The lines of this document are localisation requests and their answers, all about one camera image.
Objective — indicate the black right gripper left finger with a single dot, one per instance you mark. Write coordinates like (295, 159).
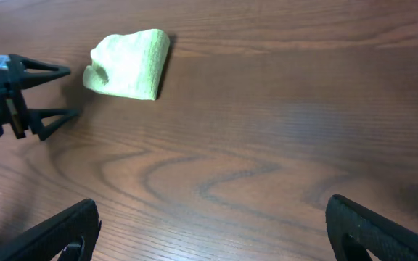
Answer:
(71, 235)

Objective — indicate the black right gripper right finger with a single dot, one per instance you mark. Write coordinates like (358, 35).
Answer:
(355, 232)

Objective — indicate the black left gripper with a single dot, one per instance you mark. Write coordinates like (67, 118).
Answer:
(2, 98)

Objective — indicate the green microfiber cloth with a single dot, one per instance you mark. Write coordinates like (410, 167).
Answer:
(128, 66)

